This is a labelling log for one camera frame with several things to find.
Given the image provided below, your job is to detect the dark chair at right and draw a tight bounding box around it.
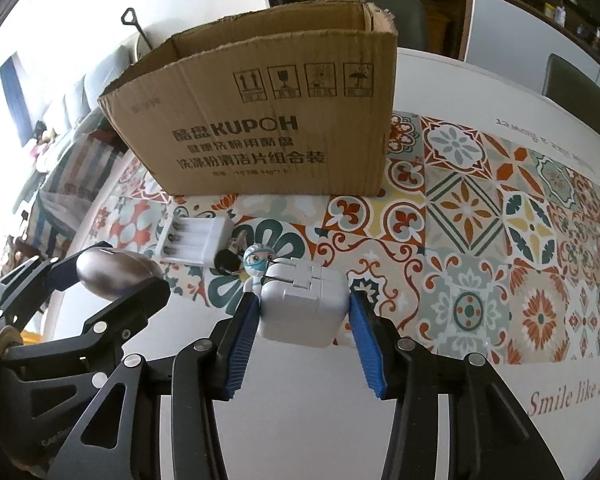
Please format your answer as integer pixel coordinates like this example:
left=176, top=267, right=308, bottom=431
left=542, top=53, right=600, bottom=136

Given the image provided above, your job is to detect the grey sofa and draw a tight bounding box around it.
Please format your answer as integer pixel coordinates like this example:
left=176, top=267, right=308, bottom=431
left=29, top=34, right=152, bottom=137

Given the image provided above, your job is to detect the white battery charger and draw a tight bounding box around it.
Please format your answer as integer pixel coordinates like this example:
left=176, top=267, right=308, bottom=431
left=156, top=216, right=234, bottom=268

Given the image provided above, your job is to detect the brown cardboard box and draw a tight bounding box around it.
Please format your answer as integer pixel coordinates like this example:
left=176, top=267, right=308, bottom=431
left=99, top=0, right=398, bottom=196

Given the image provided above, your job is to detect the dark chair behind box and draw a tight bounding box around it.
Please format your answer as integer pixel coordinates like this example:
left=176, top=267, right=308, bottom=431
left=316, top=0, right=429, bottom=53

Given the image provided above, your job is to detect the black handled floor tool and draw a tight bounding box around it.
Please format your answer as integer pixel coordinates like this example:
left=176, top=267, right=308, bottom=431
left=120, top=6, right=154, bottom=50

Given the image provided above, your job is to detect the striped fabric basket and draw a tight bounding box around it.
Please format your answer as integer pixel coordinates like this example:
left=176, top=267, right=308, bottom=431
left=24, top=129, right=128, bottom=258

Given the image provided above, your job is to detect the metallic egg-shaped device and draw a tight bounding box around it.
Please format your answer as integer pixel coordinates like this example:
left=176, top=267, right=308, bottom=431
left=76, top=247, right=163, bottom=300

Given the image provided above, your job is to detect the white medic figurine keychain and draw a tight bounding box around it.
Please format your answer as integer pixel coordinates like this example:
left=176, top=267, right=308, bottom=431
left=242, top=243, right=276, bottom=297

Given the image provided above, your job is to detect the patterned tile table mat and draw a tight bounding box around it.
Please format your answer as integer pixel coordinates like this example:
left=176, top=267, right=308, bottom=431
left=88, top=114, right=600, bottom=364

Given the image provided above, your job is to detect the white power adapter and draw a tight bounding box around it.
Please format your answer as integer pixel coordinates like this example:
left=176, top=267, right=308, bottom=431
left=260, top=258, right=350, bottom=348

